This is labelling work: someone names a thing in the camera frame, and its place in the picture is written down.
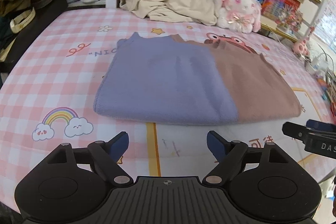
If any white pink plush bunny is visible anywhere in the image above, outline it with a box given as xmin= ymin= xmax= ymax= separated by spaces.
xmin=213 ymin=0 xmax=261 ymax=34

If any pink checkered cartoon mat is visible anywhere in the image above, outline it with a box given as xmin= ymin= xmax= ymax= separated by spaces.
xmin=1 ymin=9 xmax=333 ymax=209

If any small pink toy figure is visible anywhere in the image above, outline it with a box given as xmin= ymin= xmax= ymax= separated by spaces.
xmin=292 ymin=40 xmax=310 ymax=56

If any wall alphabet poster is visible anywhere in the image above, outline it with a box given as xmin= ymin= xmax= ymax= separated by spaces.
xmin=315 ymin=0 xmax=335 ymax=52

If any cream crumpled garment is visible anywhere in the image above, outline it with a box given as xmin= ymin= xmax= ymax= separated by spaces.
xmin=119 ymin=0 xmax=217 ymax=26

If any purple and brown knit sweater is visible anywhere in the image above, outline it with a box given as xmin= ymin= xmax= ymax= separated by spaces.
xmin=93 ymin=33 xmax=301 ymax=126

